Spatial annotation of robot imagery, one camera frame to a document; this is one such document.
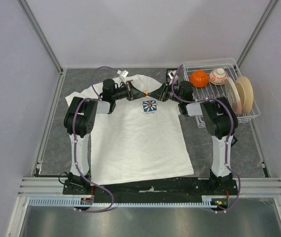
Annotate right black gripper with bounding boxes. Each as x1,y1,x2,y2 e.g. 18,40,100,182
147,82,182,103

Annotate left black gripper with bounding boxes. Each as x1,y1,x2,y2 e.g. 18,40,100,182
112,81,147,102

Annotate red orange brooch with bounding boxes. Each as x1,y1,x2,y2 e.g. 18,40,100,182
144,90,149,98

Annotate white t-shirt with flower print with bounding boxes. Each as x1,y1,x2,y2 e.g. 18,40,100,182
65,74,194,185

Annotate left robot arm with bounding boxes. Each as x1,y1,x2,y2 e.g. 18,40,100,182
64,79,149,194

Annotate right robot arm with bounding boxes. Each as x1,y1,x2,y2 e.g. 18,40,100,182
148,81,238,195

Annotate black square box far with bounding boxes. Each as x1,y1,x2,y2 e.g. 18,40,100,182
166,68,177,83

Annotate white bowl orange circles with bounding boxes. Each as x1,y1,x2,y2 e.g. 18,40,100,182
209,68,228,85

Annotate white plate pink rim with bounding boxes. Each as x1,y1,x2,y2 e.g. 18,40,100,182
224,77,242,115

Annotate beige plate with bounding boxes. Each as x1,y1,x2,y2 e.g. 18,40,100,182
235,76,254,114

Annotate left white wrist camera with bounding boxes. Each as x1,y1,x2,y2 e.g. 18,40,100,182
117,70,129,84

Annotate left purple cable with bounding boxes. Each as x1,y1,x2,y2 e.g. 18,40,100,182
71,66,118,213

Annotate purple cable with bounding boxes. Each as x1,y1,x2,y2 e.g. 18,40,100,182
171,64,242,214
71,66,118,213

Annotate white wire dish rack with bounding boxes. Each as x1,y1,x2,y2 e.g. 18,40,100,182
182,57,261,128

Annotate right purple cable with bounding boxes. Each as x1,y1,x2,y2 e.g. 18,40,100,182
171,64,242,214

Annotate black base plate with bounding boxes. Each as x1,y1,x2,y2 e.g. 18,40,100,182
62,176,238,213

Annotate light blue cable duct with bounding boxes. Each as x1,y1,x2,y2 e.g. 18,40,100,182
28,197,228,208

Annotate aluminium frame rail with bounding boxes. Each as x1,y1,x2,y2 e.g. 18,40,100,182
17,176,281,198

